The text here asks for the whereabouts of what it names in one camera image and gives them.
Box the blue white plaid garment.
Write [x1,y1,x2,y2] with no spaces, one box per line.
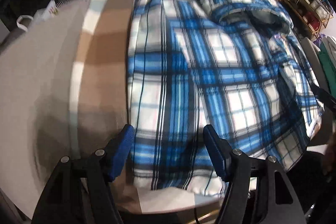
[127,0,323,196]

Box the checkered bed sheet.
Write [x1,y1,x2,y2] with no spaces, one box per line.
[0,0,227,217]

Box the grey storage box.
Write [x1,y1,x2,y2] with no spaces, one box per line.
[300,38,330,92]

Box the green folded garment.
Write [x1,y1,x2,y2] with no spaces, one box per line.
[318,36,335,98]

